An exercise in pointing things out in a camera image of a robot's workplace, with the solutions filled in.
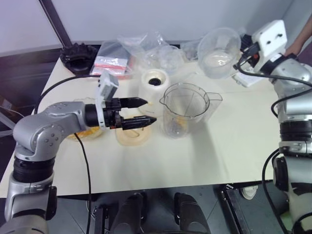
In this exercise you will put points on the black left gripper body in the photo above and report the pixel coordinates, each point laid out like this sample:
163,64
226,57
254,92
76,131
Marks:
111,114

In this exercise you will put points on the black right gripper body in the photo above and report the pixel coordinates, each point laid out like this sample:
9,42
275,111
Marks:
248,47

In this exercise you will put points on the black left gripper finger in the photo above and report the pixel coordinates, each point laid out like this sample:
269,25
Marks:
132,102
139,122

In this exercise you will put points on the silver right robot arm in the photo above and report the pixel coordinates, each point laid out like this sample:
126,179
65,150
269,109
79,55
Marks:
293,73

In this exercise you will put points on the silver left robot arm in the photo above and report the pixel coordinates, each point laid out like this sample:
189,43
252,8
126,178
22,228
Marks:
48,122

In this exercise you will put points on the person's bare forearm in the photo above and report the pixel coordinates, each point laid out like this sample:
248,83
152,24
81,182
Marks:
306,34

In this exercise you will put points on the glass dish of orange segments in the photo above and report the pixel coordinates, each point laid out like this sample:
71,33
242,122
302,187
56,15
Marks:
87,134

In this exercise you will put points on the clear blender jar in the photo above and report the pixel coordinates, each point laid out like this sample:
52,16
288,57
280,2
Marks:
185,107

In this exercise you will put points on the person's bare hand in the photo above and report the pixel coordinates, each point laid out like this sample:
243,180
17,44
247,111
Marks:
294,48

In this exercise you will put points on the large clear plastic bowl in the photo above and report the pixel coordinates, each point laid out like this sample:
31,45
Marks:
218,56

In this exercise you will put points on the white flat box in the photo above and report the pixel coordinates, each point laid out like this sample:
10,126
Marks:
245,80

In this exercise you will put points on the red striped zip bags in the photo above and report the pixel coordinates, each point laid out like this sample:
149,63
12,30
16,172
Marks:
109,67

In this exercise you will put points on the small clear plastic container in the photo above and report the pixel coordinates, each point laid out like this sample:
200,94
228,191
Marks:
169,58

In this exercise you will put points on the clear bag with dark contents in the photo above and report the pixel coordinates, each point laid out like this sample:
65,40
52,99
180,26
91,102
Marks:
190,50

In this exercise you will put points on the crumpled clear plastic bag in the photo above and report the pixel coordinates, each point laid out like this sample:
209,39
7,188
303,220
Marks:
141,42

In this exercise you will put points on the black ridged round holder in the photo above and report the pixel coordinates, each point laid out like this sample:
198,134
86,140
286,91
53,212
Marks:
77,58

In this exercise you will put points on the dark rounded shape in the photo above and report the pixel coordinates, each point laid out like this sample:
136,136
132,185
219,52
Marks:
190,214
130,214

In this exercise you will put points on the white round object under table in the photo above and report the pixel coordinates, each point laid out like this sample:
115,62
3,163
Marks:
249,192

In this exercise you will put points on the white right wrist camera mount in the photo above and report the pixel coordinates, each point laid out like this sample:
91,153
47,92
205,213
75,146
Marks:
270,36

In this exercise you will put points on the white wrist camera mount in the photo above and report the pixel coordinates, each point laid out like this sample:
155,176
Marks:
270,36
106,85

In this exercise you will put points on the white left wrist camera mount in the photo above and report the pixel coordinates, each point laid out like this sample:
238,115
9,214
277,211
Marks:
106,85

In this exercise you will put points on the dark window frame post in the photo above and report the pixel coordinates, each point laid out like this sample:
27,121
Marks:
57,22

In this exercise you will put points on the black metal table frame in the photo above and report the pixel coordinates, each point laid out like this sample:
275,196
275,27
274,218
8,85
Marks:
231,209

